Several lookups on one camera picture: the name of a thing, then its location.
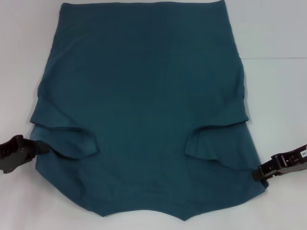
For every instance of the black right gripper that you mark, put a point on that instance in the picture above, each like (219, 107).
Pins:
(290, 163)

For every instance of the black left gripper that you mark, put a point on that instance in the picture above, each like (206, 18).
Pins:
(15, 154)

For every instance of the teal blue t-shirt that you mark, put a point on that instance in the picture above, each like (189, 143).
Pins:
(144, 95)

